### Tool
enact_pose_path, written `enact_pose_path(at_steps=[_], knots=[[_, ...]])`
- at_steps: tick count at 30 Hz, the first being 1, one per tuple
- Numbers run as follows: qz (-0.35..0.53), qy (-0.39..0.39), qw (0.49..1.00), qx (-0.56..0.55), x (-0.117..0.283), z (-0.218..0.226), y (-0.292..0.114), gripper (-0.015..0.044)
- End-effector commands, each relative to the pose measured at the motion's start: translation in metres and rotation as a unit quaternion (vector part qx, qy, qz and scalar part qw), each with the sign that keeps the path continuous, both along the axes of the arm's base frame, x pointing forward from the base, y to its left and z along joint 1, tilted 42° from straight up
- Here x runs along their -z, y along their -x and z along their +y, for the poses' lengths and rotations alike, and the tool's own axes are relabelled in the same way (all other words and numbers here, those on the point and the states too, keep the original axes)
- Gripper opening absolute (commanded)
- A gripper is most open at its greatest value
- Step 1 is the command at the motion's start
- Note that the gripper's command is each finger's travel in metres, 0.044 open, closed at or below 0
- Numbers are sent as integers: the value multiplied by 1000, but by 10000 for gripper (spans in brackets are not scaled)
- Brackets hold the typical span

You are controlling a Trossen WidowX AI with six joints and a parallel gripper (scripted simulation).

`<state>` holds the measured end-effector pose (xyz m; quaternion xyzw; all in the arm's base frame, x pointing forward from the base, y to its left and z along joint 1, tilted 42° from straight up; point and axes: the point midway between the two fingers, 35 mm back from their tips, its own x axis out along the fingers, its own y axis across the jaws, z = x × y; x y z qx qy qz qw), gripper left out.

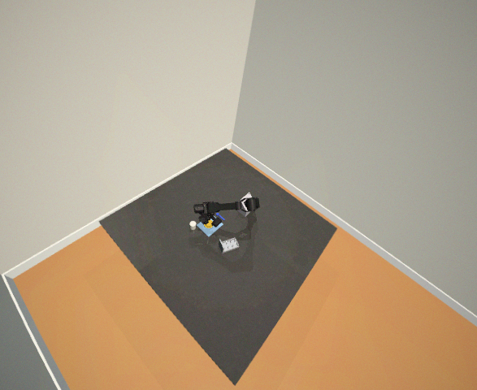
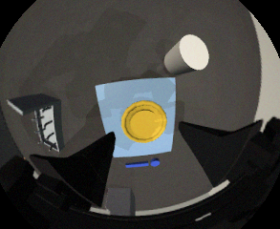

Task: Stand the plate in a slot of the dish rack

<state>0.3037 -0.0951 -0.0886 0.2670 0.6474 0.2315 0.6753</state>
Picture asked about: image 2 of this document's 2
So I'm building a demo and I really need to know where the cream short cylinder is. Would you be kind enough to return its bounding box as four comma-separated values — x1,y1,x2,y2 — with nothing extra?
163,34,208,75

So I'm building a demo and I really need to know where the light blue mat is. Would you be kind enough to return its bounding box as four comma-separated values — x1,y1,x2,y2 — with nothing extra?
95,77,177,157

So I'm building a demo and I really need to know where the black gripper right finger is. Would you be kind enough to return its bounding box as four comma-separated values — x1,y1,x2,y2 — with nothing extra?
179,119,263,188

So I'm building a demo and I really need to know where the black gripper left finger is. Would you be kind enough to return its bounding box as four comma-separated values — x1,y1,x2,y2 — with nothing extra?
30,131,116,207

